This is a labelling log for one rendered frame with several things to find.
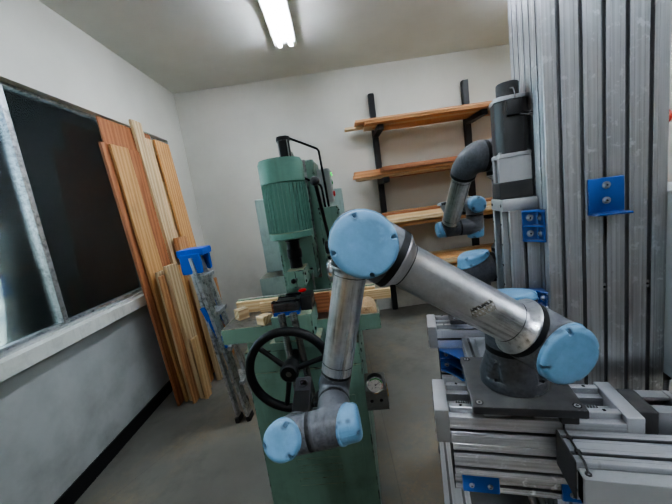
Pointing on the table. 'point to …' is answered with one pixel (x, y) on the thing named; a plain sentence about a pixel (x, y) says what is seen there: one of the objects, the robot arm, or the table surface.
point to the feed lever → (320, 208)
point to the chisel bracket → (299, 276)
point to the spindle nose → (294, 253)
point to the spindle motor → (285, 198)
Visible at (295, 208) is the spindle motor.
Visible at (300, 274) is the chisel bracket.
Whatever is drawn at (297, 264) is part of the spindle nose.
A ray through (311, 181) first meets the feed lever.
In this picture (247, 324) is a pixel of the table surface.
